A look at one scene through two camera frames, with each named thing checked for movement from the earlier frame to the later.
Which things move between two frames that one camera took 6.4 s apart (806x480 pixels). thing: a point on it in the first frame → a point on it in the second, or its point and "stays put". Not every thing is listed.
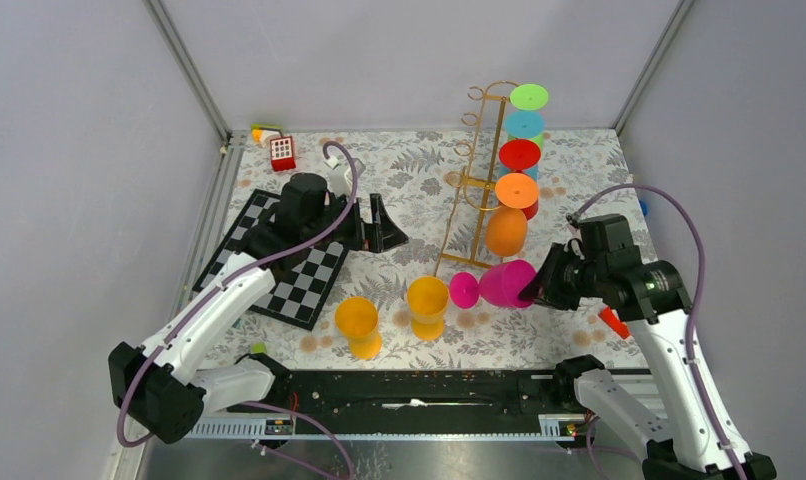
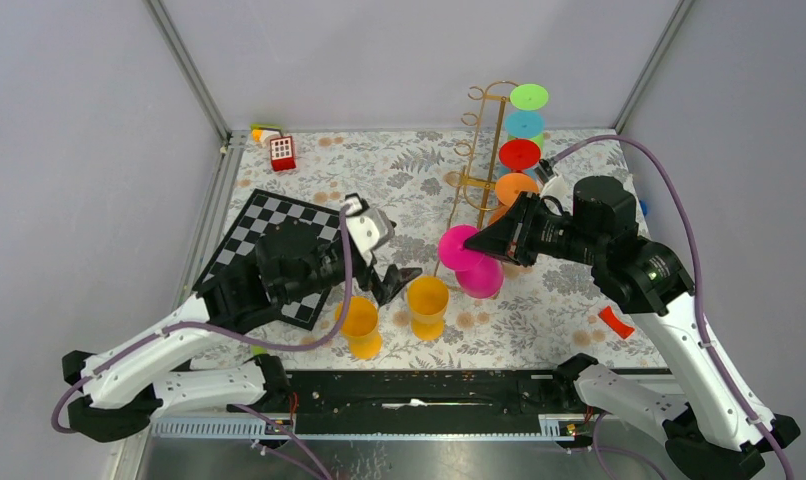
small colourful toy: (264, 133) stays put
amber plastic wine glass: (428, 298) stays put
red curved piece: (608, 315) stays put
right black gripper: (544, 286) → (509, 236)
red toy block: (282, 153) stays put
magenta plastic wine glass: (501, 284) → (477, 274)
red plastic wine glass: (520, 154) stays put
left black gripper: (380, 235) → (393, 280)
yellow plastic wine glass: (356, 318) stays put
